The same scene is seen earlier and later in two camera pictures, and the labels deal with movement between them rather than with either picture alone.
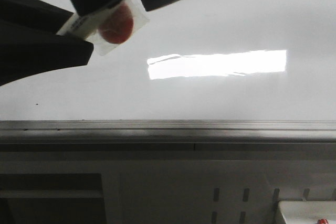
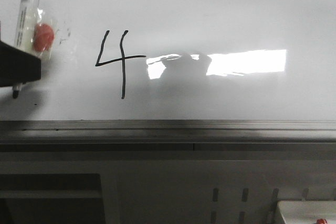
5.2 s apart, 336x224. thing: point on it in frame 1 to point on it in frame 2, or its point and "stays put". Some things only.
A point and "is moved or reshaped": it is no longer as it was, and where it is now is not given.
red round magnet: [116, 25] is moved or reshaped
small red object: [322, 221] stays put
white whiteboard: [263, 49] stays put
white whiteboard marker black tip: [80, 24] to [25, 31]
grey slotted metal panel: [218, 191] stays put
